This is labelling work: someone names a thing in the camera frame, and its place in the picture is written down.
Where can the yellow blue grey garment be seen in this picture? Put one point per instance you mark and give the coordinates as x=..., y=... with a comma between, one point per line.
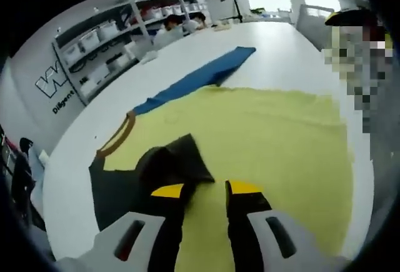
x=265, y=128

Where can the row of white storage boxes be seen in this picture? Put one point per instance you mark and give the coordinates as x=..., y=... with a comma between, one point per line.
x=93, y=36

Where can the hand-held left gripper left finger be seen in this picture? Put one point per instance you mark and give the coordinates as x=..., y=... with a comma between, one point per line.
x=131, y=244

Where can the black tripod stand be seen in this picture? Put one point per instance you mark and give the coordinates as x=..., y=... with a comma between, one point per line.
x=232, y=0

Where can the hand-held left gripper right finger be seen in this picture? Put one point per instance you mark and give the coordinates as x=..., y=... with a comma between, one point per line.
x=250, y=240

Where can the grey metal shelf unit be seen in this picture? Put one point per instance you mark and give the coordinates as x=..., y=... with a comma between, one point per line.
x=125, y=34

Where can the small white cup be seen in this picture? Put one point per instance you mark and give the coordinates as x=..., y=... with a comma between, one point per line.
x=43, y=156

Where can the grey mesh office chair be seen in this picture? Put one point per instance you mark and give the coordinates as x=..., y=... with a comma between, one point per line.
x=312, y=25

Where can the beige items on table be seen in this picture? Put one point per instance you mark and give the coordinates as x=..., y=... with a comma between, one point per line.
x=222, y=27

